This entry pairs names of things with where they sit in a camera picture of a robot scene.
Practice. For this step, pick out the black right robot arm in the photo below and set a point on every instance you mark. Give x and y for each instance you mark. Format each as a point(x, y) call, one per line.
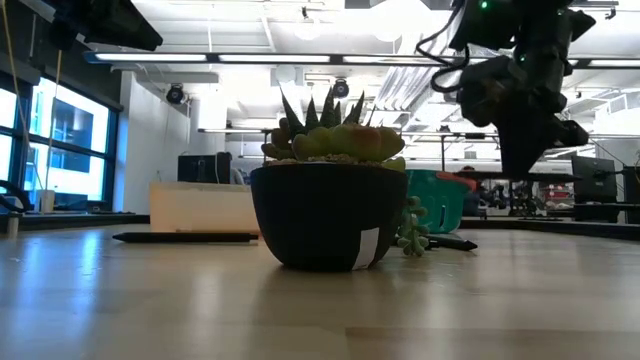
point(500, 25)

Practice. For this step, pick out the small white box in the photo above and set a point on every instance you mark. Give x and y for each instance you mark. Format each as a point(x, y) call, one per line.
point(45, 200)

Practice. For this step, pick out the black ceiling spotlight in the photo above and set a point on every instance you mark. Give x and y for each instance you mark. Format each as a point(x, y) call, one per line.
point(175, 94)
point(340, 89)

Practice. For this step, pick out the succulent plant in black pot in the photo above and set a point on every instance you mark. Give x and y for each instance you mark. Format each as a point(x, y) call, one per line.
point(325, 215)

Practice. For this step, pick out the ceiling light strip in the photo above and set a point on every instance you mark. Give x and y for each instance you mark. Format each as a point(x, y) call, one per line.
point(275, 58)

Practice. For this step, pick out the black monitor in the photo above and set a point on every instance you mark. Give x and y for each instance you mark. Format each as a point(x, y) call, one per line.
point(632, 185)
point(197, 169)
point(595, 175)

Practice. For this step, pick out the large black framed window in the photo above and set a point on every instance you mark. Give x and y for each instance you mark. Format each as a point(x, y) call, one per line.
point(75, 125)

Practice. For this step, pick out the black aluminium table frame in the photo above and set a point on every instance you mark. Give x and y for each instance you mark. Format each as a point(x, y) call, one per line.
point(550, 228)

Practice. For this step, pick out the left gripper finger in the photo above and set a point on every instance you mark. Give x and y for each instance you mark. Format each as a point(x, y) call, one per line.
point(120, 25)

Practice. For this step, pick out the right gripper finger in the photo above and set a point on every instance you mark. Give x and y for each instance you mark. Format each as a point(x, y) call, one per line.
point(522, 145)

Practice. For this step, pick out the green basket with orange rim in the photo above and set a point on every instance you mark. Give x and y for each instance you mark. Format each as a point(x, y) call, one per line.
point(440, 200)

